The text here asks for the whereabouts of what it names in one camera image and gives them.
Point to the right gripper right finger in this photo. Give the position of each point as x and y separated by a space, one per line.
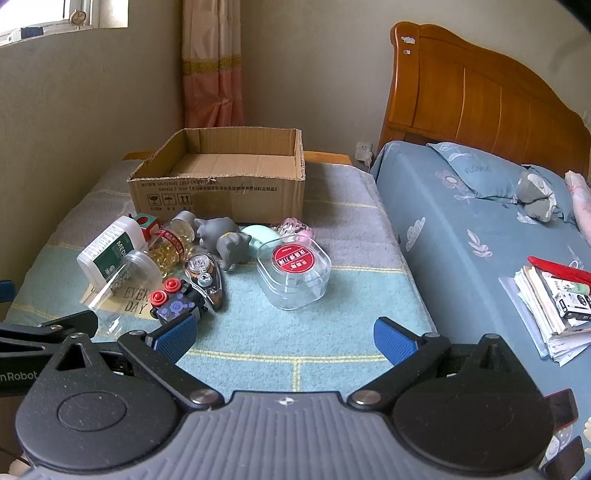
413 360

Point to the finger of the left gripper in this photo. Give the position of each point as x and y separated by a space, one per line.
16 337

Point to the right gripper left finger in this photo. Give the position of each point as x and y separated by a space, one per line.
154 356

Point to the clear plastic jar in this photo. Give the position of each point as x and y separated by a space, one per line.
126 290

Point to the black toy train red wheels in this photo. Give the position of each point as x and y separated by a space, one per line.
175 298

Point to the white green medical box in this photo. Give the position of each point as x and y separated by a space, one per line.
101 258

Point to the golden capsule bottle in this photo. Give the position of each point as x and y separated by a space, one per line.
173 242

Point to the grey rubber figure toy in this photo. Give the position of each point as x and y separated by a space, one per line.
210 233

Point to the clear round container red label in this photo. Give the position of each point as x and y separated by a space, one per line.
294 271

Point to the mint round case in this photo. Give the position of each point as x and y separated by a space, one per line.
259 235

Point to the pink clear trinket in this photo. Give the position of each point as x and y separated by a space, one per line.
295 230

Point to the blue floral bedsheet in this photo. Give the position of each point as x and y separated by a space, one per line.
464 252

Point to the stack of papers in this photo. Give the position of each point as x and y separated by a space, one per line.
555 312

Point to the red folder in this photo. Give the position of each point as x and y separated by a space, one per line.
561 271

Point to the blue pillow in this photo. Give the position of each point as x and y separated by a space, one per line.
494 178

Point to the grey plush toy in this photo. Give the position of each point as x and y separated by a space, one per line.
536 196

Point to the cardboard box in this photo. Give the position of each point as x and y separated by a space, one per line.
253 175

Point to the pink rolled quilt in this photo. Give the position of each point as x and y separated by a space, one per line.
581 200

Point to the wooden headboard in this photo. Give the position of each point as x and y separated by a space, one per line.
449 90

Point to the pink curtain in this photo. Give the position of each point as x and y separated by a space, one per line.
212 63

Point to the window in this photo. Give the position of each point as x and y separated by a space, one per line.
24 19

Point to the white wall charger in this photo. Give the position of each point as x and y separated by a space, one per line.
364 153

